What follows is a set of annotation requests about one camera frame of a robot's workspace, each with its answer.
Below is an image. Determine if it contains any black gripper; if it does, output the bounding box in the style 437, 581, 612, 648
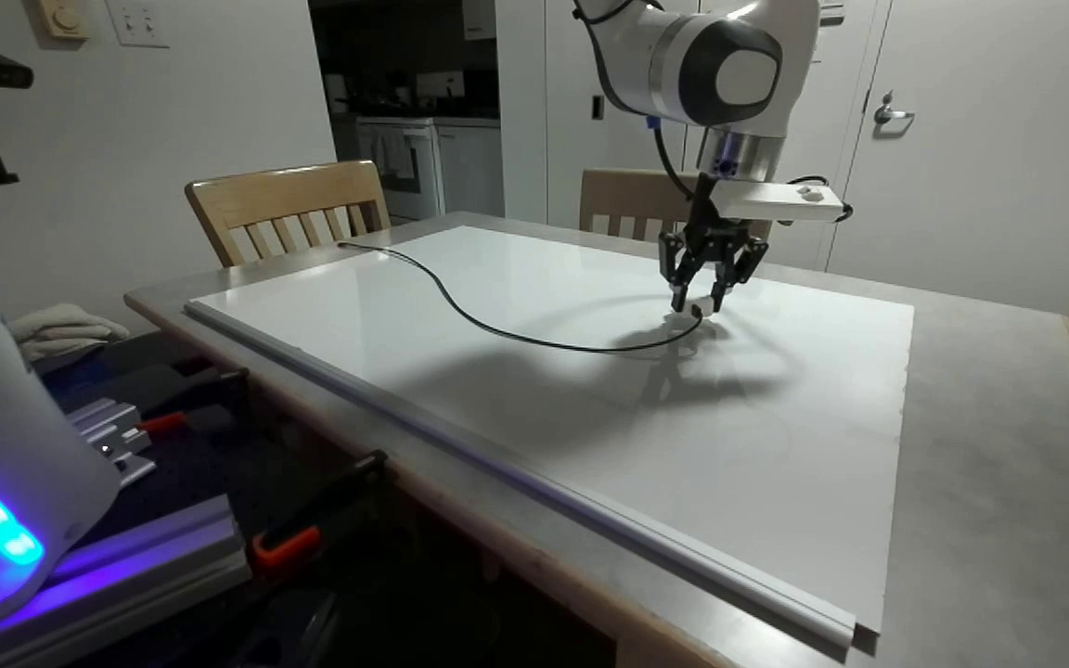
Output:
654, 169, 774, 316

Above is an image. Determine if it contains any black charger cable white plug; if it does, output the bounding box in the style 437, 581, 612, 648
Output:
338, 232, 715, 360

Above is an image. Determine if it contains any wooden slat-back chair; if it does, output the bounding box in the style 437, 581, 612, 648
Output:
181, 157, 393, 269
576, 167, 787, 262

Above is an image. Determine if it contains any white kitchen appliance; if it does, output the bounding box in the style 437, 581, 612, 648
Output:
353, 113, 446, 226

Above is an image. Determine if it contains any crumpled beige cloth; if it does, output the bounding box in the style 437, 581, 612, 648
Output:
9, 299, 137, 366

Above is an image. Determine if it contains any beige round thermostat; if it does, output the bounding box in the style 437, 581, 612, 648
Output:
24, 0, 97, 53

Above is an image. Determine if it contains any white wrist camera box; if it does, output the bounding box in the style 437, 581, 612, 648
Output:
710, 175, 851, 231

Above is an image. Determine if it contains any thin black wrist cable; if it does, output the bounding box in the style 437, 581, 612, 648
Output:
567, 0, 702, 206

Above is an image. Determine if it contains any white whiteboard with metal rail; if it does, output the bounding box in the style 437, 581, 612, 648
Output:
181, 219, 922, 660

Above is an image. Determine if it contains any white door with black handle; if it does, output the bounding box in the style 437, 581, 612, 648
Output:
547, 0, 702, 232

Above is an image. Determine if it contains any silver lever door handle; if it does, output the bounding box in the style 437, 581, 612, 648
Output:
870, 90, 922, 142

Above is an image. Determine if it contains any white door with lever handle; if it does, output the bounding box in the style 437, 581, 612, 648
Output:
825, 0, 1069, 319

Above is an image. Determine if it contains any orange-handled bar clamp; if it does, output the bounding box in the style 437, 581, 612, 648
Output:
247, 446, 393, 577

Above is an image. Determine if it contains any red-handled bar clamp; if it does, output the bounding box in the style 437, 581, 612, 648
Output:
137, 363, 254, 446

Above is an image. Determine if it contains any aluminium extrusion rail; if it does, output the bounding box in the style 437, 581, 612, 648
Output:
0, 488, 254, 668

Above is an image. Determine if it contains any silver metal bracket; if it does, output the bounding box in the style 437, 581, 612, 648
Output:
64, 394, 161, 492

